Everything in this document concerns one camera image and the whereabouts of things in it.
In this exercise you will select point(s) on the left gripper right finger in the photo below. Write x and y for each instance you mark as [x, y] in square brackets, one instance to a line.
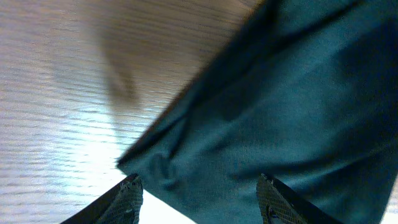
[278, 203]

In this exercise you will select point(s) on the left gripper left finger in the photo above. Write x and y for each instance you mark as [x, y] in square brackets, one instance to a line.
[119, 205]

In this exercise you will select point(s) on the black leggings with red waistband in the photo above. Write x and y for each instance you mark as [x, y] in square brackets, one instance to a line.
[306, 93]

